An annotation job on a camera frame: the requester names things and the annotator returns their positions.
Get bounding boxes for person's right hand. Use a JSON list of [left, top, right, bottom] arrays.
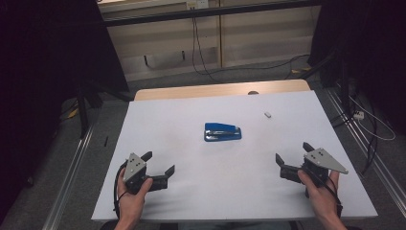
[[297, 169, 344, 221]]

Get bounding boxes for thin white cable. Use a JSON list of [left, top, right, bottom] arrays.
[[348, 95, 396, 142]]

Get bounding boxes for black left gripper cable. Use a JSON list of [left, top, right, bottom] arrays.
[[112, 160, 129, 219]]

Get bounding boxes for black metal stand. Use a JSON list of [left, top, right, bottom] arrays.
[[300, 47, 353, 111]]

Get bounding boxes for black floor cable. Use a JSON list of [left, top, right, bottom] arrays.
[[204, 53, 311, 81]]

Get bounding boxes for metal floor rail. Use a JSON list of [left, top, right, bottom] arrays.
[[325, 88, 406, 210], [41, 126, 96, 230]]

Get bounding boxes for black tripod stand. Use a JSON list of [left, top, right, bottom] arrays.
[[76, 80, 132, 139]]

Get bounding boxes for black hanging cable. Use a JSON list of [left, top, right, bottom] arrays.
[[191, 9, 221, 82]]

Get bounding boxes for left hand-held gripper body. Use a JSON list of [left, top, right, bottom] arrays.
[[123, 152, 169, 196]]

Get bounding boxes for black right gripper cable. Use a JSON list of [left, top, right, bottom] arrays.
[[325, 175, 345, 219]]

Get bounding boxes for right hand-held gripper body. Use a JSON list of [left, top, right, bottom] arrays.
[[280, 148, 350, 189]]

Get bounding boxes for black horizontal bar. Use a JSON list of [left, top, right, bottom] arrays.
[[101, 0, 322, 28]]

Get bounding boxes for person's trousers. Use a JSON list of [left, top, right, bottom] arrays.
[[176, 220, 293, 230]]

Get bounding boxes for bundle of black cables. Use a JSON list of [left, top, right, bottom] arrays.
[[329, 95, 379, 176]]

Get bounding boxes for white table mat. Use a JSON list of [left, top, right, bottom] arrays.
[[90, 90, 379, 223]]

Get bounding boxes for blue stapler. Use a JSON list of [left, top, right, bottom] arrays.
[[203, 122, 243, 143]]

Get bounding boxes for person's left hand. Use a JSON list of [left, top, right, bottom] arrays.
[[116, 167, 154, 221]]

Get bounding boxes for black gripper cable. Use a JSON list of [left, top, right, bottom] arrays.
[[112, 160, 129, 219], [325, 175, 345, 219]]

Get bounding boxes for black curtain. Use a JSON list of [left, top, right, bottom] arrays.
[[0, 0, 130, 221], [306, 0, 406, 137]]

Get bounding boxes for white wall socket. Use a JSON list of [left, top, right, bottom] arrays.
[[186, 0, 211, 11]]

